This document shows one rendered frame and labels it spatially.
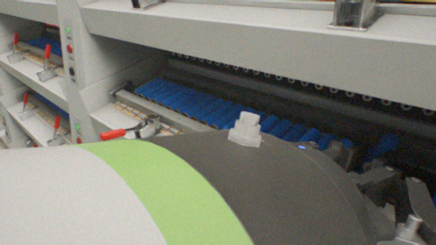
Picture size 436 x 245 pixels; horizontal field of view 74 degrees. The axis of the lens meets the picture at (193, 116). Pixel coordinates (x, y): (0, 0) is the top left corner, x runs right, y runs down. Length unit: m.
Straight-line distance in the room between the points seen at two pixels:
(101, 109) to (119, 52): 0.12
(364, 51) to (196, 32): 0.17
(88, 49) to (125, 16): 0.15
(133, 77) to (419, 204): 0.52
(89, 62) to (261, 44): 0.37
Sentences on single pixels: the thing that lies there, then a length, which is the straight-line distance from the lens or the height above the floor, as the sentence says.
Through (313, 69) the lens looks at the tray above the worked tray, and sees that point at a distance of 0.26.
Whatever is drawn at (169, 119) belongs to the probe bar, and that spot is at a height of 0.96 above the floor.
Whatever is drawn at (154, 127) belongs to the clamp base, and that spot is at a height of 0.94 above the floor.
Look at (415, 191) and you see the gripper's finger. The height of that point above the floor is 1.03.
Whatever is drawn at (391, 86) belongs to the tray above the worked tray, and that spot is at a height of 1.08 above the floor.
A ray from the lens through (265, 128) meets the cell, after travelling 0.41.
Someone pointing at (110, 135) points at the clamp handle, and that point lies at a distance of 0.42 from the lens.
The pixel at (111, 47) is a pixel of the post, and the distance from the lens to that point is 0.59.
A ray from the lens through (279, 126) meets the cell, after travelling 0.41.
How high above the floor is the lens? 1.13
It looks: 21 degrees down
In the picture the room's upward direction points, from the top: 3 degrees clockwise
